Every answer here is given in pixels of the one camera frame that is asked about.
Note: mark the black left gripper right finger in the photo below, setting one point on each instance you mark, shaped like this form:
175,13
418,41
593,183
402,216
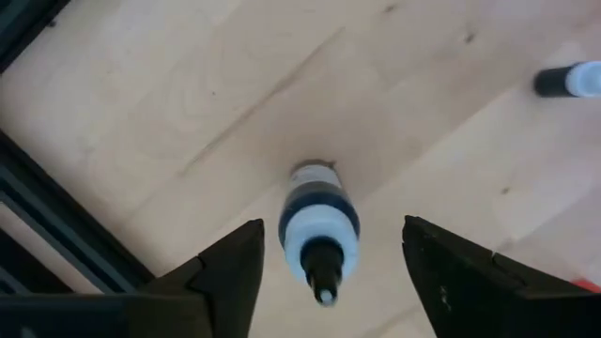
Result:
469,291

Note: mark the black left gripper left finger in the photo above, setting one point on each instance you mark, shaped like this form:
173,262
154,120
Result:
220,291

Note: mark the small orange dye bottle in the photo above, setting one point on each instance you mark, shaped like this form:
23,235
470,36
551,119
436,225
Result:
588,285

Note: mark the large black-capped dye bottle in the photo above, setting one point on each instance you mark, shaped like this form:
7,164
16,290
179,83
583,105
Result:
319,220

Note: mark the small dark blue dye bottle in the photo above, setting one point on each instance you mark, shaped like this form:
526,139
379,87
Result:
554,81

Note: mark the black table frame rail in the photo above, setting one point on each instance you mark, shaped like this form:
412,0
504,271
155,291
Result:
61,220

